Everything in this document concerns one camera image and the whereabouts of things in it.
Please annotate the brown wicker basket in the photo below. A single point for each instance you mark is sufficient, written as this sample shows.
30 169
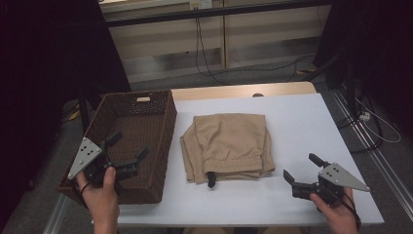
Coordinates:
142 130

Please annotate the person's right hand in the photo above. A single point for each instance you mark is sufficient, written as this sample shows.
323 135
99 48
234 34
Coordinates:
339 216

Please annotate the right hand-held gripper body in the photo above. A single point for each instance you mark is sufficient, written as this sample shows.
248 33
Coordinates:
337 179

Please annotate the white wall socket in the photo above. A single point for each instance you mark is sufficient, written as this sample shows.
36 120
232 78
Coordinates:
201 4

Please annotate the black curtain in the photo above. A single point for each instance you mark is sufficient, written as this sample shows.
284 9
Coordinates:
376 48
39 81

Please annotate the beige pants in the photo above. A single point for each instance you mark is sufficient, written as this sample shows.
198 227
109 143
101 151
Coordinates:
229 143

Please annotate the metal floor rail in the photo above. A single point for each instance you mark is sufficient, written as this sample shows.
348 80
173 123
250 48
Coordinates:
383 162
56 216

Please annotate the white plug adapter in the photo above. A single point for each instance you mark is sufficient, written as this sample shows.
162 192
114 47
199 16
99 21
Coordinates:
364 116

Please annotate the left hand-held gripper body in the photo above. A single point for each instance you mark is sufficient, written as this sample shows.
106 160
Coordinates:
85 156

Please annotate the light wooden cabinet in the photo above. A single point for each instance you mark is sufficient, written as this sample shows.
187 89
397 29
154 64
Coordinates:
259 35

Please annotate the person's left hand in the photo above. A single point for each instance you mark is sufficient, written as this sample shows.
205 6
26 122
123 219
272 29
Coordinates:
100 198

